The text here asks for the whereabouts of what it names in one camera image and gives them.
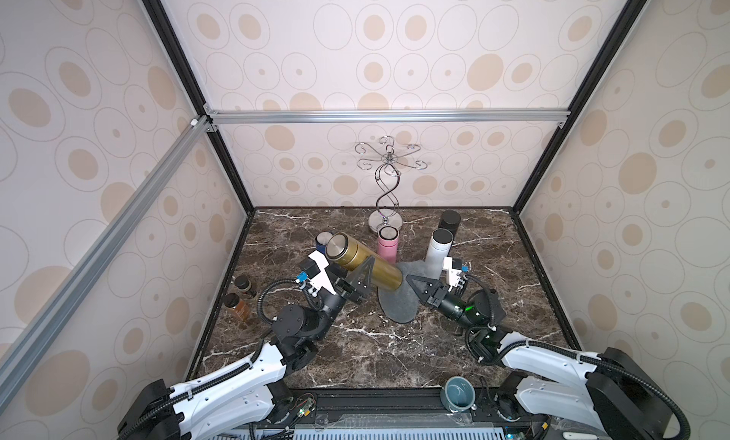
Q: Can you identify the gold thermos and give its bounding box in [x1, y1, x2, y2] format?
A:
[325, 233, 403, 292]

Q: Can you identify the grey wiping cloth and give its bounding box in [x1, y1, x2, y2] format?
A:
[378, 261, 439, 324]

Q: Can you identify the pink thermos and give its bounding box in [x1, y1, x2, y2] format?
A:
[378, 225, 399, 264]

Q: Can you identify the white thermos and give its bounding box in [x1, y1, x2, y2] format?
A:
[424, 228, 454, 280]

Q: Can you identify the black thermos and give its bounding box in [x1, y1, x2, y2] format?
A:
[438, 210, 462, 237]

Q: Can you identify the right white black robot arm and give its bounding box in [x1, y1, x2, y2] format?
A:
[405, 275, 691, 439]

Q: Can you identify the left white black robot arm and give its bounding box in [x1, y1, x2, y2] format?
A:
[117, 252, 376, 439]

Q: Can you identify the blue thermos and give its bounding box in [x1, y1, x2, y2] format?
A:
[315, 231, 334, 254]

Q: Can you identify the teal ceramic mug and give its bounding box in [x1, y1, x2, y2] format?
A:
[440, 376, 476, 413]

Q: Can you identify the amber spice jar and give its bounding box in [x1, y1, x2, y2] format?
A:
[222, 293, 251, 322]

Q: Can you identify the dark capped spice jar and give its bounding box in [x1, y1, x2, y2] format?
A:
[233, 275, 257, 299]

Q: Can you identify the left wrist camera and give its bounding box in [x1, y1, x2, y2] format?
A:
[296, 250, 336, 297]

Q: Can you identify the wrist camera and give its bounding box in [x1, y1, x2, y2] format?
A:
[296, 250, 336, 297]
[443, 257, 471, 293]

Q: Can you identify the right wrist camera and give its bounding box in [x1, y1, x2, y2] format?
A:
[443, 257, 471, 293]

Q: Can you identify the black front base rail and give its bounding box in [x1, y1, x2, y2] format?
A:
[149, 387, 640, 440]

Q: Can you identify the silver wire cup stand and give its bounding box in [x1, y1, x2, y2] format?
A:
[355, 136, 429, 234]

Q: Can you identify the horizontal aluminium rail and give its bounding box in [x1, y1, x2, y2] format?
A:
[210, 108, 570, 124]

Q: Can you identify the left diagonal aluminium rail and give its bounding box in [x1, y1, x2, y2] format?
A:
[1, 115, 212, 410]

